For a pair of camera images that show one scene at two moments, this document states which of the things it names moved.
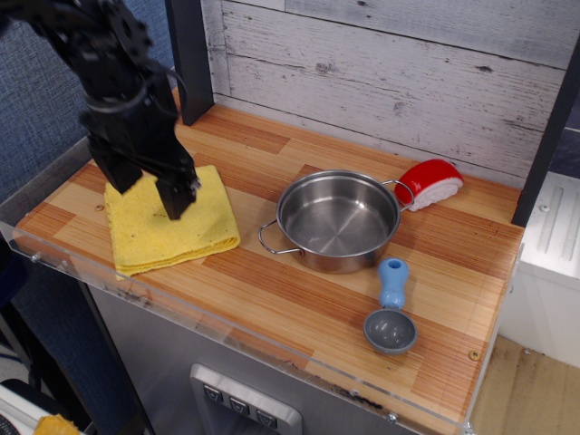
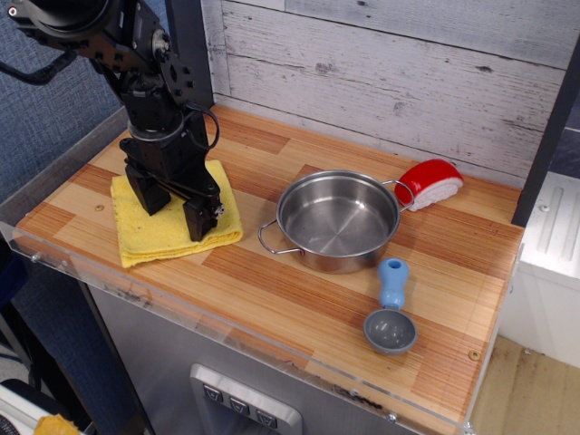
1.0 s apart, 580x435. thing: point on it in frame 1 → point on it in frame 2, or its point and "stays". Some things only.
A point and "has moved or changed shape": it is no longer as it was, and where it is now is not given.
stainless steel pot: [340, 221] stays
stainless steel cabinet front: [157, 352] stays
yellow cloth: [145, 236] has moved or changed shape
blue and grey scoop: [391, 331] stays
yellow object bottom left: [55, 424] stays
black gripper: [140, 129] → [168, 157]
